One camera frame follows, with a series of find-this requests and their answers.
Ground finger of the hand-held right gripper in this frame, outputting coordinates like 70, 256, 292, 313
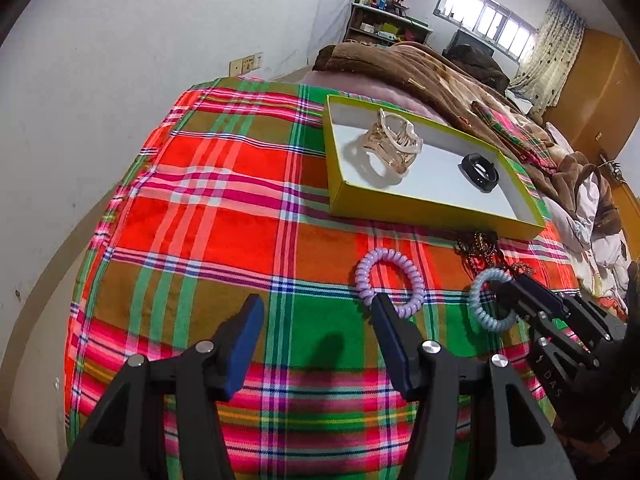
492, 284, 546, 333
510, 274, 568, 317

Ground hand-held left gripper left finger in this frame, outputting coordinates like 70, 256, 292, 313
57, 294, 266, 480

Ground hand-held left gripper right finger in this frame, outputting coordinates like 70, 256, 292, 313
370, 292, 576, 480

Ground light blue spiral hair tie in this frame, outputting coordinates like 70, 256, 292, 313
468, 268, 516, 333

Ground brown bead bracelets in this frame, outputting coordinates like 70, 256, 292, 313
455, 230, 536, 278

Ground purple spiral hair tie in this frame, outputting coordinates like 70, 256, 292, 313
355, 247, 425, 317

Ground yellow-green shallow cardboard box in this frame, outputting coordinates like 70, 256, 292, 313
320, 94, 547, 240

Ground white crumpled quilt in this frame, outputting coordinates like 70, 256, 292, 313
545, 122, 636, 311

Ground black wristband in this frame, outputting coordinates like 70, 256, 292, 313
459, 152, 501, 192

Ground folded plaid cloth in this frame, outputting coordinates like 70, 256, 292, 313
470, 100, 561, 173

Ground plaid red green cloth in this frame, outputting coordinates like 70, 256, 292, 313
62, 76, 583, 480

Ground champagne hair claw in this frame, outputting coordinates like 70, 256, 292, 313
356, 127, 418, 187

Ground white translucent hair claw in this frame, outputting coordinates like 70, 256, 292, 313
376, 107, 425, 157

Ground orange wooden wardrobe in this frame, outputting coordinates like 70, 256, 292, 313
542, 29, 640, 166

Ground dark brown draped cloth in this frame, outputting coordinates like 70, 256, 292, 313
442, 42, 511, 92

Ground patterned cream curtain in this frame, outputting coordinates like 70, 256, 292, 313
507, 0, 586, 116

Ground brown plush blanket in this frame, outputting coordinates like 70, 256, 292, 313
312, 42, 621, 241

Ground black television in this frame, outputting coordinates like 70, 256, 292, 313
442, 29, 496, 61

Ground pink bed sheet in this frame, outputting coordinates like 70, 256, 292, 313
295, 70, 451, 126

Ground barred window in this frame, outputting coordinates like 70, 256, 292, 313
432, 0, 538, 63

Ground wooden shelf unit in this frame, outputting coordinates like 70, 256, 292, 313
345, 1, 433, 48

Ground beige wall outlet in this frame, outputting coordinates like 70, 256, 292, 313
229, 52, 264, 77

